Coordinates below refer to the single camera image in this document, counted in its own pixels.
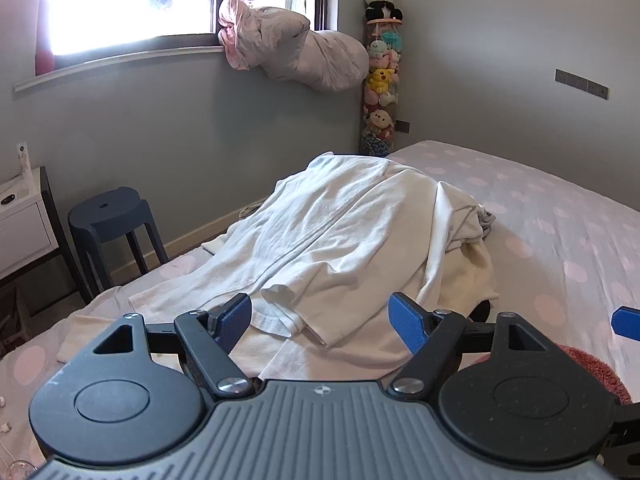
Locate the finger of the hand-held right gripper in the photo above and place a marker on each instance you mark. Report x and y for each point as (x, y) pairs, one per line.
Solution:
(627, 320)

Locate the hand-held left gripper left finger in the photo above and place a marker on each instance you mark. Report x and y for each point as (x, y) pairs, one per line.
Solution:
(235, 321)

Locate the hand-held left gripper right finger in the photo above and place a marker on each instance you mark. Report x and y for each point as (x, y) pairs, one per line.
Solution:
(407, 325)

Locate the white t-shirt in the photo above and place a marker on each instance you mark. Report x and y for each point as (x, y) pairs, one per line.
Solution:
(452, 230)
(325, 230)

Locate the pink fleece clothing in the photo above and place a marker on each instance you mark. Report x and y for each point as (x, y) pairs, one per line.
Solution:
(595, 370)

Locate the cream sweatshirt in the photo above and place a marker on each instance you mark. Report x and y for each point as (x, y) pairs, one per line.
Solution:
(470, 280)

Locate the grey garment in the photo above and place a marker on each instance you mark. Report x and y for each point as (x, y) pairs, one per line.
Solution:
(486, 220)

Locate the polka dot bed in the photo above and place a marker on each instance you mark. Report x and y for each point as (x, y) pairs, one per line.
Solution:
(550, 200)

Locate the dark blue plastic stool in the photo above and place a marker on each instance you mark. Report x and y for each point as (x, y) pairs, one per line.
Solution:
(105, 215)

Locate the white nightstand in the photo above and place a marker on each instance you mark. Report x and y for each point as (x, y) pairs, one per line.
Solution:
(25, 225)

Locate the tube of plush toys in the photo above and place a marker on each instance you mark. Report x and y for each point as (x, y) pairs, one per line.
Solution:
(380, 80)

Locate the white lotion tube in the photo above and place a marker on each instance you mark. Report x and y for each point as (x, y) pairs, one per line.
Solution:
(22, 160)

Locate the white windowsill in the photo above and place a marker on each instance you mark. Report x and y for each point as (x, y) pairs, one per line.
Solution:
(100, 62)

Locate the panda plush toy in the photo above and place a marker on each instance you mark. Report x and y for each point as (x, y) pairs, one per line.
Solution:
(382, 2)

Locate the window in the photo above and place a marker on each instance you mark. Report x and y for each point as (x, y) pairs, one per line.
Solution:
(125, 10)

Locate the dark wall socket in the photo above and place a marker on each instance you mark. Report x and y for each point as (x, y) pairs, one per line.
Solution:
(403, 126)

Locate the grey wall switch panel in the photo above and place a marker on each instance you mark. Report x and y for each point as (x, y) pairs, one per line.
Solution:
(580, 82)

